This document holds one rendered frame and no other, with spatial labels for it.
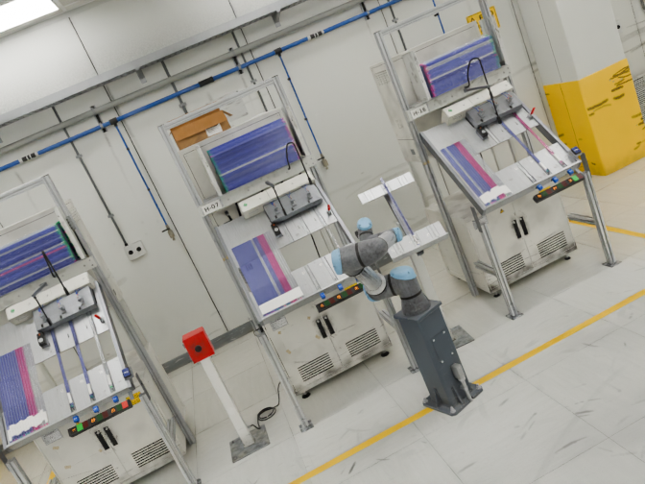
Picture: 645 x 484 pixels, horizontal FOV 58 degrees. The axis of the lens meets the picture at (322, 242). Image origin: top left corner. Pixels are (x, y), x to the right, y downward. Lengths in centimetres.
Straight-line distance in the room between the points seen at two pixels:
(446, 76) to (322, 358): 196
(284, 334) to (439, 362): 105
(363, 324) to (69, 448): 189
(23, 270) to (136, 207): 161
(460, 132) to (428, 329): 148
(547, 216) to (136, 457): 303
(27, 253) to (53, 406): 87
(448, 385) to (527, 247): 136
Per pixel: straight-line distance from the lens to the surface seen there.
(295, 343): 366
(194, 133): 386
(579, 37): 568
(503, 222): 398
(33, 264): 368
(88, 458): 389
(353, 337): 374
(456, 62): 395
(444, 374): 308
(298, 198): 354
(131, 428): 379
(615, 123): 587
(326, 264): 334
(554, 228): 420
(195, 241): 510
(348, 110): 524
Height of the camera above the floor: 177
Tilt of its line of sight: 14 degrees down
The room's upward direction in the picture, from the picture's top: 24 degrees counter-clockwise
